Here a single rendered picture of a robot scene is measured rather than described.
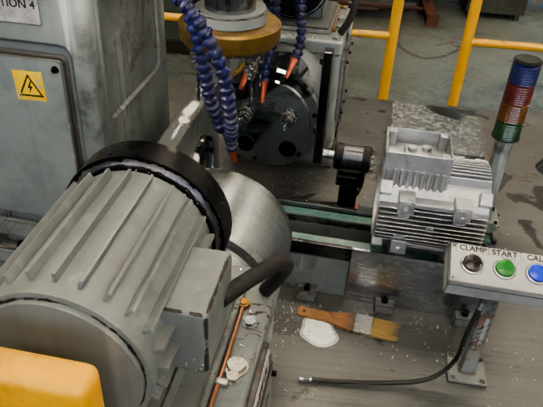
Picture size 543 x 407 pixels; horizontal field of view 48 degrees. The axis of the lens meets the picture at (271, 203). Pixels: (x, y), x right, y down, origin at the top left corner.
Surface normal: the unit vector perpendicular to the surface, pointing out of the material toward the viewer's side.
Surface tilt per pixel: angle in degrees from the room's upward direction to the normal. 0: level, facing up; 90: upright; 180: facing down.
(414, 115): 0
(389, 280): 90
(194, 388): 0
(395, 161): 90
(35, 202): 90
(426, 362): 0
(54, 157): 90
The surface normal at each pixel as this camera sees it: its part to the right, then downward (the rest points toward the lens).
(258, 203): 0.61, -0.58
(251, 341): 0.05, -0.82
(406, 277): -0.18, 0.55
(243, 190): 0.39, -0.72
